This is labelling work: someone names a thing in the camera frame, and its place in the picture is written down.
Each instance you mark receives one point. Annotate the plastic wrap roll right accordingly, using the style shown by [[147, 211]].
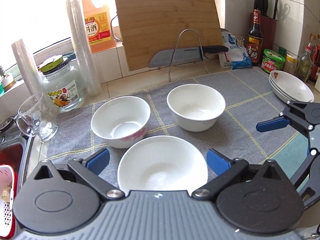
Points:
[[81, 47]]

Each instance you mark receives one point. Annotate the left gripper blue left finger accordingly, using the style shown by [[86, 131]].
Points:
[[87, 173]]

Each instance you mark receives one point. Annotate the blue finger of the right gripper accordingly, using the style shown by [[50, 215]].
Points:
[[273, 124]]

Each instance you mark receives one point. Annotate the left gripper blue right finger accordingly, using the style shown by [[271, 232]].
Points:
[[228, 173]]

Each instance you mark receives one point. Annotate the clear glass bottle red cap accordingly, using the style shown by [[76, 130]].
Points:
[[304, 64]]

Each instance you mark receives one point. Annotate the large glass jar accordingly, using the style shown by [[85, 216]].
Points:
[[62, 83]]

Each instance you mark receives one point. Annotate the grey and teal dish mat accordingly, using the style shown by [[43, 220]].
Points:
[[249, 100]]

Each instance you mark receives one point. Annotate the dark red knife block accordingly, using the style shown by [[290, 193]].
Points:
[[267, 24]]

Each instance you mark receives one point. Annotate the white bowl grey flowers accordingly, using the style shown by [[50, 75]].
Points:
[[195, 107]]

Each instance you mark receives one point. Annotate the plastic wrap roll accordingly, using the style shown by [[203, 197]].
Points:
[[30, 73], [81, 47]]

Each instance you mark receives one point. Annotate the dark vinegar bottle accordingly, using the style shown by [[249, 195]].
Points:
[[255, 39]]

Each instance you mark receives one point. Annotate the red white sink strainer basket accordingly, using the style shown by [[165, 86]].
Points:
[[8, 188]]

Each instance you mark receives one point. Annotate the bamboo cutting board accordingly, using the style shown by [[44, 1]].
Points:
[[150, 26]]

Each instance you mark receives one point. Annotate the orange cooking wine jug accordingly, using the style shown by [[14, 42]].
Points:
[[97, 23]]

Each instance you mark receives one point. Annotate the white bowl pink flowers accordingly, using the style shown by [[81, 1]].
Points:
[[122, 121], [162, 163]]

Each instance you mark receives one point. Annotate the white fruit plate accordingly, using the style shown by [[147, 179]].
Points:
[[289, 87]]

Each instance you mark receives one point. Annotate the white seasoning box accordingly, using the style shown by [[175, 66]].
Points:
[[317, 83]]

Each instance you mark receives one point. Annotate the green lid spice jar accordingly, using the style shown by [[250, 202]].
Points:
[[282, 51]]

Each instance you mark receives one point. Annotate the yellow lid spice jar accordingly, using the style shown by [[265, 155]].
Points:
[[290, 63]]

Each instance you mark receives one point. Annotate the white blue salt bag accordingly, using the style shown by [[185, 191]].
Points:
[[236, 57]]

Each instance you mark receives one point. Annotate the binder clips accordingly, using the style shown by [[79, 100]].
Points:
[[241, 40]]

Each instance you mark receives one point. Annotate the santoku kitchen knife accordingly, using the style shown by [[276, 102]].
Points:
[[184, 55]]

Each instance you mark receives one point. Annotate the plastic wrap roll left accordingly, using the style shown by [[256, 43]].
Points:
[[30, 73]]

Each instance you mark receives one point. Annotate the green lid mushroom sauce jar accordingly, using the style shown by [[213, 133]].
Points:
[[272, 61]]

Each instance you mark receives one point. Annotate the clear glass cup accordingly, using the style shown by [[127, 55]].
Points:
[[34, 118]]

